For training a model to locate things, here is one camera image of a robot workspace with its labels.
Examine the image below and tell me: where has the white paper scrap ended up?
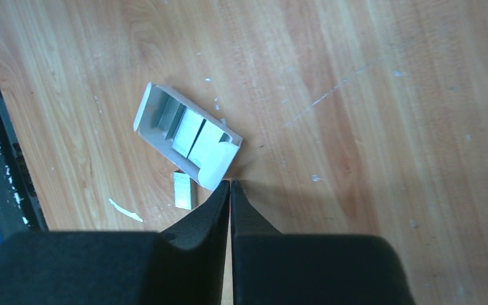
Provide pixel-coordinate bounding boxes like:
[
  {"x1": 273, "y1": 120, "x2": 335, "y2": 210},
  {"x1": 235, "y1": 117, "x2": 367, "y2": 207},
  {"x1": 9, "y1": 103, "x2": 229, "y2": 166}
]
[{"x1": 108, "y1": 198, "x2": 144, "y2": 222}]

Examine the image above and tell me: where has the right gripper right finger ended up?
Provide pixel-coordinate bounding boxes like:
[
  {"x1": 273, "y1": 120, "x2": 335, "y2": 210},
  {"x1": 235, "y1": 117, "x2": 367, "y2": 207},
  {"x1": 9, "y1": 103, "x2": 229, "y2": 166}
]
[{"x1": 230, "y1": 181, "x2": 415, "y2": 304}]

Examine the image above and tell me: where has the staple strip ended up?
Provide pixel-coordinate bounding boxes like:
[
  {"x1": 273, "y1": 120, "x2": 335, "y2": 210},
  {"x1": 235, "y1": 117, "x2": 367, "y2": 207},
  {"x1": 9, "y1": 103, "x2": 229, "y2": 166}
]
[{"x1": 173, "y1": 171, "x2": 196, "y2": 210}]

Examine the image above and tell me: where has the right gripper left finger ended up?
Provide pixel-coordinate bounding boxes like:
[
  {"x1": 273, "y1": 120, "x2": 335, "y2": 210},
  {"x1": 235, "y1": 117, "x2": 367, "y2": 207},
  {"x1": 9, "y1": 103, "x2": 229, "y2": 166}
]
[{"x1": 0, "y1": 180, "x2": 230, "y2": 304}]

